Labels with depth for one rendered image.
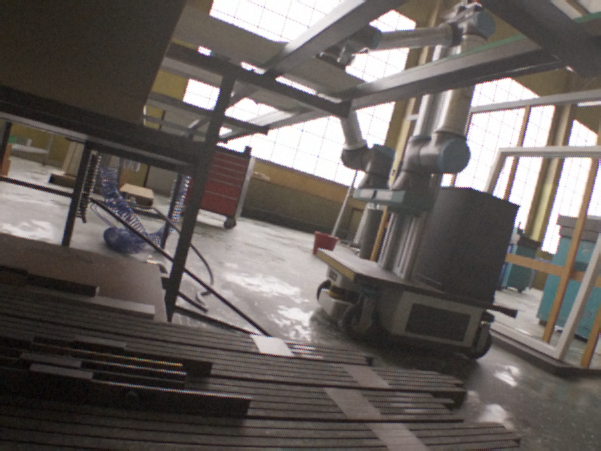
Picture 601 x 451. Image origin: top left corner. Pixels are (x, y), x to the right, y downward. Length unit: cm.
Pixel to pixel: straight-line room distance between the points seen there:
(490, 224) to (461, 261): 24
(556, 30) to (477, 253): 169
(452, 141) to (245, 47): 97
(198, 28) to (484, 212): 157
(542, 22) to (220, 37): 80
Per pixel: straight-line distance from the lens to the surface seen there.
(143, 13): 25
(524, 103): 387
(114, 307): 62
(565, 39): 55
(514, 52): 68
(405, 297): 190
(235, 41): 112
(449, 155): 175
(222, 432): 39
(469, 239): 210
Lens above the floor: 53
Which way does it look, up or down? 2 degrees down
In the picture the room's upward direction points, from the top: 16 degrees clockwise
